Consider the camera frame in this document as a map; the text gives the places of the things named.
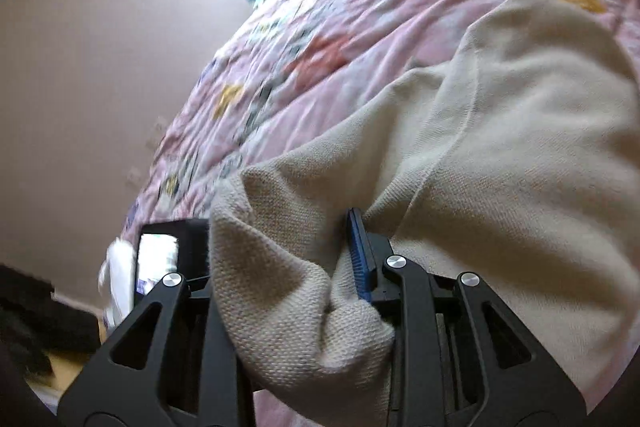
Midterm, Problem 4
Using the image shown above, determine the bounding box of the beige zip hoodie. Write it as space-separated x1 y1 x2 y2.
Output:
207 0 640 427

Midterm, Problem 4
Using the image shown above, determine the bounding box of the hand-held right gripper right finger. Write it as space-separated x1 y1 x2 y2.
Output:
346 207 587 414

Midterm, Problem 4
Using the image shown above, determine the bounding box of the black smartphone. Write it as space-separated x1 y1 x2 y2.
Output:
134 218 212 300

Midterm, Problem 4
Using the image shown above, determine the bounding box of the yellow wooden headboard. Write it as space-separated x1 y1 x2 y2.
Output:
30 344 110 408

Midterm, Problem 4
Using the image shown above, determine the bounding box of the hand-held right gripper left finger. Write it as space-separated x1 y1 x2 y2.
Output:
57 272 257 414

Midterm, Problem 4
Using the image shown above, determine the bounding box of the black jacket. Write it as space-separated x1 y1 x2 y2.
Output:
0 261 102 389

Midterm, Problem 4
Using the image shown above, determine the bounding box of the pink printed blanket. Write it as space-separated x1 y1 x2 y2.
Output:
122 0 640 427

